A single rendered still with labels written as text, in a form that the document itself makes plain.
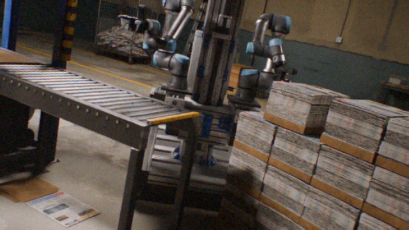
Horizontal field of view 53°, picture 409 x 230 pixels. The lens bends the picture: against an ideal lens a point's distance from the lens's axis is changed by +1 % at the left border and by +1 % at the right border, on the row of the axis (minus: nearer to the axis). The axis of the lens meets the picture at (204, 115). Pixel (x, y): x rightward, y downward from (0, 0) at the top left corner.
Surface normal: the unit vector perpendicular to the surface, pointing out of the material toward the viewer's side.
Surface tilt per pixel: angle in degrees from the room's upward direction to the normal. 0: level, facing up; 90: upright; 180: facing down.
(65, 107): 90
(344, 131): 90
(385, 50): 90
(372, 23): 90
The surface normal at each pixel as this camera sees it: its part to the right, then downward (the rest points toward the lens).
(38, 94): -0.50, 0.10
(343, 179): -0.74, 0.00
